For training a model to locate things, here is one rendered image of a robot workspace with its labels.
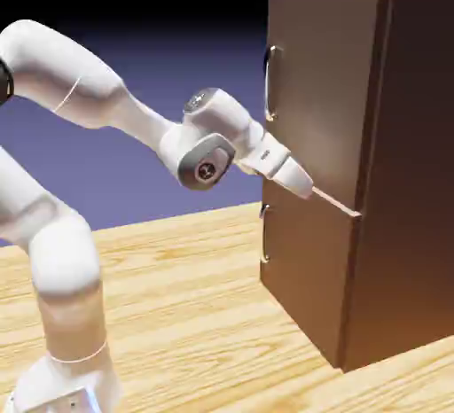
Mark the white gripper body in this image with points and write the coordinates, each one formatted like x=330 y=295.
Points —
x=293 y=175

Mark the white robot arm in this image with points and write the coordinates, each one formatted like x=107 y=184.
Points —
x=88 y=90

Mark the tall brown cabinet door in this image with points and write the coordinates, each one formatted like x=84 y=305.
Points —
x=319 y=101

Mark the short brown cabinet door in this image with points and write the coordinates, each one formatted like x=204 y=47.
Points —
x=305 y=271

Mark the dark brown wooden cabinet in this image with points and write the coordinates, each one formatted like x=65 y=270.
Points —
x=408 y=172

